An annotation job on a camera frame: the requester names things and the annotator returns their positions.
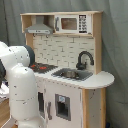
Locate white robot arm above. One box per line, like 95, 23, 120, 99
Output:
0, 41, 44, 128

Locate grey toy sink basin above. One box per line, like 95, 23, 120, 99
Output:
53, 68, 93, 81

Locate grey toy range hood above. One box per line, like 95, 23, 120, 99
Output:
25, 16, 53, 35

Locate white wooden toy kitchen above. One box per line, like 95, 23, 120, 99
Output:
21, 11, 114, 128

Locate black toy stovetop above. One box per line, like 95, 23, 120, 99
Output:
30, 63, 56, 73

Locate black toy faucet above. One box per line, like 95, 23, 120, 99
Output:
76, 51, 94, 70

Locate white toy microwave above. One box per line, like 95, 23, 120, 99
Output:
55, 14, 92, 34

